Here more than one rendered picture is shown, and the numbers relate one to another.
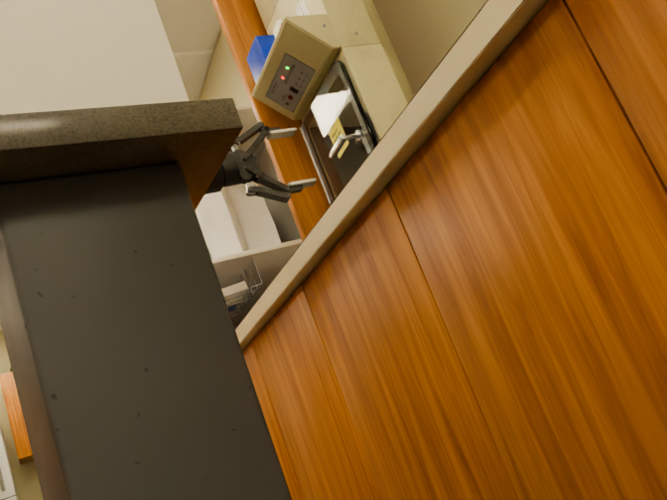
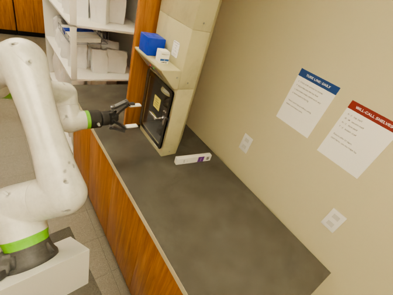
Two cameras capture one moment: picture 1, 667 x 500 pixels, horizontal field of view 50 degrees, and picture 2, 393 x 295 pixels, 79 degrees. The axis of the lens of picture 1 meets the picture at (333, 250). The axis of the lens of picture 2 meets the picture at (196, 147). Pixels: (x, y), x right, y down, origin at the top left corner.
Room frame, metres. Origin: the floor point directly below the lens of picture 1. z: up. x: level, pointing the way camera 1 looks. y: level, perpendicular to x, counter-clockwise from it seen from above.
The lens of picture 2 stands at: (0.34, 0.03, 1.92)
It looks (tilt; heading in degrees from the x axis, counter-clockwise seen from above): 34 degrees down; 340
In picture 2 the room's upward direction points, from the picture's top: 19 degrees clockwise
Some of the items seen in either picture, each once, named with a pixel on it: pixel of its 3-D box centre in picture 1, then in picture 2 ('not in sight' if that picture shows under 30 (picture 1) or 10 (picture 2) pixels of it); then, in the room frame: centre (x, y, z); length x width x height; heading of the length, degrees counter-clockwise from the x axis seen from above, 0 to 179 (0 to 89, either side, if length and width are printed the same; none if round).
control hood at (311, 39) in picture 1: (293, 71); (155, 67); (1.65, -0.07, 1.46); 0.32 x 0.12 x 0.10; 27
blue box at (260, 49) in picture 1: (273, 60); (152, 44); (1.72, -0.03, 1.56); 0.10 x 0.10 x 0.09; 27
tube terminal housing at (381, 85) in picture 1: (373, 108); (178, 89); (1.73, -0.23, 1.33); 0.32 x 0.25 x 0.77; 27
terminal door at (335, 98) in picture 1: (346, 161); (154, 109); (1.67, -0.11, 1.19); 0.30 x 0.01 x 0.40; 26
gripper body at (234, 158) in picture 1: (237, 167); (109, 117); (1.49, 0.13, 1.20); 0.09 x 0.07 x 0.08; 117
